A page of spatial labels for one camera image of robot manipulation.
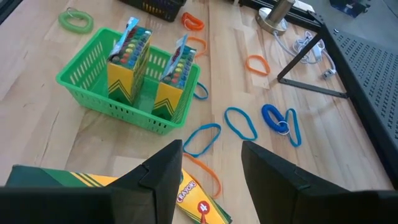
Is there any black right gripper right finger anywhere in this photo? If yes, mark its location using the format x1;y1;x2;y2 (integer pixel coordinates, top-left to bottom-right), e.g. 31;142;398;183
241;140;398;224

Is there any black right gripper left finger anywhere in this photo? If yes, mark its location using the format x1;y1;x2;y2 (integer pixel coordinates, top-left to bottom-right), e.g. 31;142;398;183
107;139;184;224

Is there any orange rubber band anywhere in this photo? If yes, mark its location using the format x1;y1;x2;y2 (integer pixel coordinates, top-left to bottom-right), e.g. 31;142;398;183
186;36;208;58
182;152;223;199
245;55;271;77

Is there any blue rubber band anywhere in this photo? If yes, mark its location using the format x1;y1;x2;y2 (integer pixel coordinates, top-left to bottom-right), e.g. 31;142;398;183
193;81;209;101
285;108;302;147
224;107;258;141
183;123;222;158

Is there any blue spiral wrist coil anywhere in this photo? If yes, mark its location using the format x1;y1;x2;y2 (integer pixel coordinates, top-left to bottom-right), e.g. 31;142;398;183
261;104;290;135

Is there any green plastic slotted basket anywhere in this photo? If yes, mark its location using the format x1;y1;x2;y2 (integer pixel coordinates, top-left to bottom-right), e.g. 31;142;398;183
55;27;201;136

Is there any black mesh monitor riser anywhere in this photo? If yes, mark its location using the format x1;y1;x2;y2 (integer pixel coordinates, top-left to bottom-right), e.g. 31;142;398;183
277;24;398;189

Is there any orange spiral wrist coil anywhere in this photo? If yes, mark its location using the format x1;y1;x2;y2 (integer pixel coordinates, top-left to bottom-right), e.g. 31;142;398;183
181;12;205;31

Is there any black plastic slotted basket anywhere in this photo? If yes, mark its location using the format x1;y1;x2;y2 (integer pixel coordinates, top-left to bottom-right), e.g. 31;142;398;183
119;0;187;22

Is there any white cable with adapter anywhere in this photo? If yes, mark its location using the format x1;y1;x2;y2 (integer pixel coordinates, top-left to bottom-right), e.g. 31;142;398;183
272;29;338;79

